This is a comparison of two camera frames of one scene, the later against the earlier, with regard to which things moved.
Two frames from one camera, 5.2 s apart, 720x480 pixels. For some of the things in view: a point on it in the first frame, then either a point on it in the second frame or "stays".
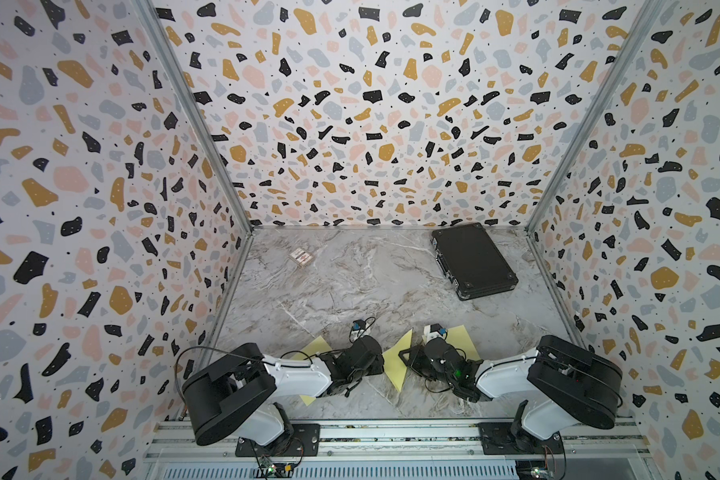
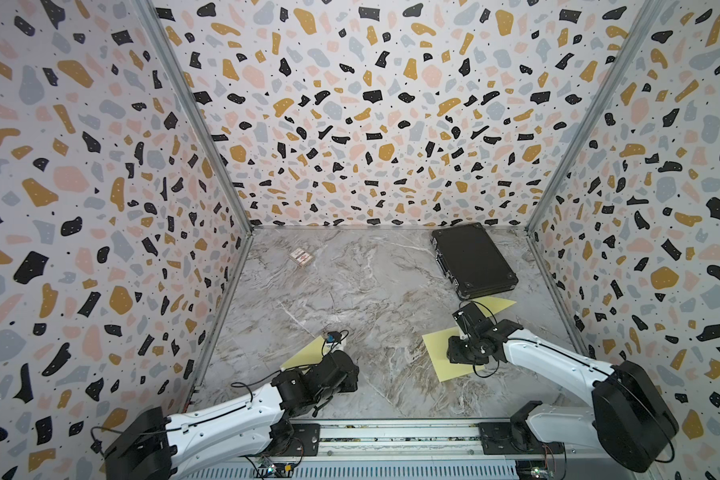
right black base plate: x=498 y=438 stays
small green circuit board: x=275 y=470 stays
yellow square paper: x=395 y=366 to x=490 y=305
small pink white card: x=301 y=256 stays
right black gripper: x=414 y=354 to x=452 y=353
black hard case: x=472 y=261 stays
